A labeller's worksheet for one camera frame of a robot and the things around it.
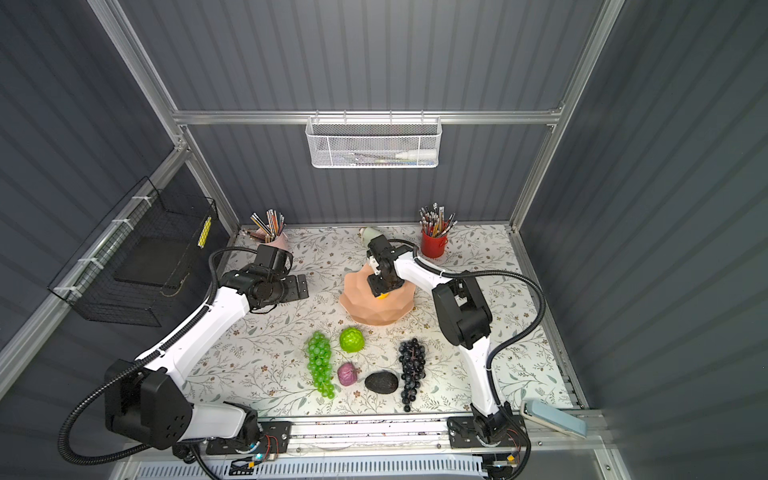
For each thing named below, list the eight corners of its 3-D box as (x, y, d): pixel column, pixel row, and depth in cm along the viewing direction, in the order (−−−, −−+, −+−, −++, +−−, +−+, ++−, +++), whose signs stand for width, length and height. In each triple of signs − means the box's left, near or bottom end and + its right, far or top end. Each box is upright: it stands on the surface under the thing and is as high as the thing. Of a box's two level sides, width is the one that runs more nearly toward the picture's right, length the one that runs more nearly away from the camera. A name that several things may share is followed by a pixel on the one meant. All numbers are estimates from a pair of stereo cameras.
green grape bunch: (312, 401, 81) (307, 396, 77) (309, 341, 92) (305, 333, 88) (335, 396, 82) (332, 391, 77) (330, 337, 93) (327, 329, 88)
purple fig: (335, 379, 84) (333, 374, 80) (346, 364, 87) (344, 358, 83) (350, 389, 82) (348, 384, 79) (360, 373, 85) (359, 368, 81)
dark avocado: (365, 394, 81) (364, 389, 78) (366, 378, 84) (364, 372, 80) (398, 394, 81) (398, 389, 77) (398, 378, 84) (398, 372, 80)
